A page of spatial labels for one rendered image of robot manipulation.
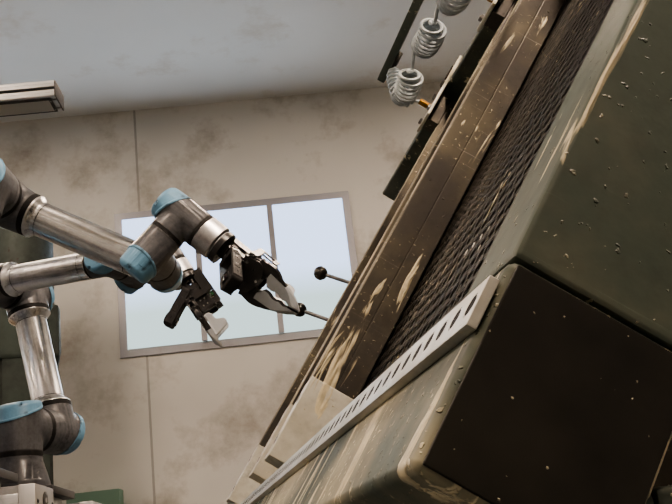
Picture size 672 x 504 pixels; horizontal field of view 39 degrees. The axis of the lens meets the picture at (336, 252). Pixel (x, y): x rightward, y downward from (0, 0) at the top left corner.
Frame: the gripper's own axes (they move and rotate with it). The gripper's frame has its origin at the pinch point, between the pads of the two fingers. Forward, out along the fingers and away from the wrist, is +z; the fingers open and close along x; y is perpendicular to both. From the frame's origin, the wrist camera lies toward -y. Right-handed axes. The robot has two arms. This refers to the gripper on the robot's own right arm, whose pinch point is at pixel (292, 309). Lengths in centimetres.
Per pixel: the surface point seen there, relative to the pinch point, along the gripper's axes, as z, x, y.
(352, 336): 16, -19, -46
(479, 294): 25, -53, -128
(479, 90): 6, -56, -19
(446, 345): 25, -49, -127
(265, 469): 17.3, 8.4, -41.1
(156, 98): -218, 95, 417
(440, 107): -8, -44, 55
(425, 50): -16, -54, 37
